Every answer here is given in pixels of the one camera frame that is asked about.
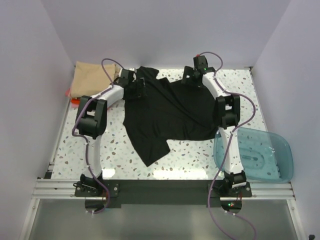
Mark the folded red orange t shirt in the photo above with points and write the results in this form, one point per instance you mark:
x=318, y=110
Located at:
x=75, y=101

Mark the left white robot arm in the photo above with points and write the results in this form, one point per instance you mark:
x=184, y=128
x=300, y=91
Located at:
x=91, y=123

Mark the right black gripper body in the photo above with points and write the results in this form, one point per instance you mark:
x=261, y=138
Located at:
x=194, y=71

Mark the folded beige t shirt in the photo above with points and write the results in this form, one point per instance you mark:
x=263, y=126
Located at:
x=88, y=80

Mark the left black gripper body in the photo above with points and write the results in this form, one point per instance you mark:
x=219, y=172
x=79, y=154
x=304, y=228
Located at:
x=133, y=80

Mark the folded pink t shirt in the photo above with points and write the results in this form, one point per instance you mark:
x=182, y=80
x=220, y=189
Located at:
x=67, y=94

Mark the blue transparent plastic bin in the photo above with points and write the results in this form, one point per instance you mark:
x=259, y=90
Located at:
x=265, y=156

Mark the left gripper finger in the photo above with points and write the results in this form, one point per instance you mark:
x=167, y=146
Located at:
x=130, y=93
x=141, y=88

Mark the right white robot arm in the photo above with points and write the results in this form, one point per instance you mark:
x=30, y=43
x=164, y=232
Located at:
x=226, y=116

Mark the black t shirt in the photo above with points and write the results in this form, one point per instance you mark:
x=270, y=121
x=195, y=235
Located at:
x=170, y=111

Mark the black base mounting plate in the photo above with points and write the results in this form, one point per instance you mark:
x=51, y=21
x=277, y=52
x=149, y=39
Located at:
x=162, y=192

